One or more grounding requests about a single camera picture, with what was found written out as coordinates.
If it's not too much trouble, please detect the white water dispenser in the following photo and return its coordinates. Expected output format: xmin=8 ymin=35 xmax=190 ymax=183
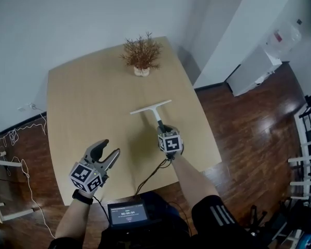
xmin=225 ymin=45 xmax=284 ymax=97

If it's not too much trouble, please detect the white wall socket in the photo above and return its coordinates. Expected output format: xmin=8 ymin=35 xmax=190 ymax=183
xmin=17 ymin=102 xmax=37 ymax=113

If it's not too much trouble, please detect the white wooden furniture frame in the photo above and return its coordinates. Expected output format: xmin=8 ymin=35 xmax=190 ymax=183
xmin=0 ymin=157 xmax=35 ymax=224

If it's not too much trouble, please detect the white power cable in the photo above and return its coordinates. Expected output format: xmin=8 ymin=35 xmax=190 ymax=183
xmin=0 ymin=104 xmax=56 ymax=240

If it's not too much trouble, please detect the black wristwatch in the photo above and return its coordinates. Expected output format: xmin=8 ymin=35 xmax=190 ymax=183
xmin=72 ymin=189 xmax=94 ymax=205

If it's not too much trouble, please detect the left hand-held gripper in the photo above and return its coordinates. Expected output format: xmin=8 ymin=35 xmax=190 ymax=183
xmin=68 ymin=139 xmax=121 ymax=194

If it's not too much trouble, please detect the black chest-mounted screen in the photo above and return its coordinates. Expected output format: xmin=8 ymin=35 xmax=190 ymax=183
xmin=107 ymin=200 xmax=149 ymax=230

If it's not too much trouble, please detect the white shelf rack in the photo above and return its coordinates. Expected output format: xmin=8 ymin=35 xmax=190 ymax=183
xmin=287 ymin=92 xmax=311 ymax=207

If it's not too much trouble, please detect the person's right forearm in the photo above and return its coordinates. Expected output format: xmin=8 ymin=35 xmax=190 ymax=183
xmin=170 ymin=155 xmax=221 ymax=209

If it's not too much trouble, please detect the white squeegee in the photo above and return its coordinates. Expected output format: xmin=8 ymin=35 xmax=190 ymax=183
xmin=130 ymin=100 xmax=173 ymax=130

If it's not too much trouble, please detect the person's left forearm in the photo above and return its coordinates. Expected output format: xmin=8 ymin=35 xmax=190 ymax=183
xmin=54 ymin=190 xmax=94 ymax=241

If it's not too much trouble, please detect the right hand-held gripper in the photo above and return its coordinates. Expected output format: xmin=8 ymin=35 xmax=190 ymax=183
xmin=156 ymin=124 xmax=185 ymax=161

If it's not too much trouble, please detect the brown potted plant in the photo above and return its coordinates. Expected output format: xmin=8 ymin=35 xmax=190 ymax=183
xmin=119 ymin=31 xmax=163 ymax=77

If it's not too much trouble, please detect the black tripod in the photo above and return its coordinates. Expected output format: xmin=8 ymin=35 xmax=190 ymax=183
xmin=245 ymin=203 xmax=283 ymax=243

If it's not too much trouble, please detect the clear water bottle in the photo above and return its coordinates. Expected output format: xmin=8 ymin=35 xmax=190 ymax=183
xmin=265 ymin=19 xmax=303 ymax=60

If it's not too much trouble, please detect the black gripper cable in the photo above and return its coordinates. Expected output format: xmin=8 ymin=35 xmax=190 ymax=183
xmin=135 ymin=156 xmax=172 ymax=196
xmin=92 ymin=195 xmax=111 ymax=227

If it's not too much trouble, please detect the black striped sleeve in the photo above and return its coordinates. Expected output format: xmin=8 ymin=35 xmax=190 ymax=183
xmin=191 ymin=195 xmax=252 ymax=249

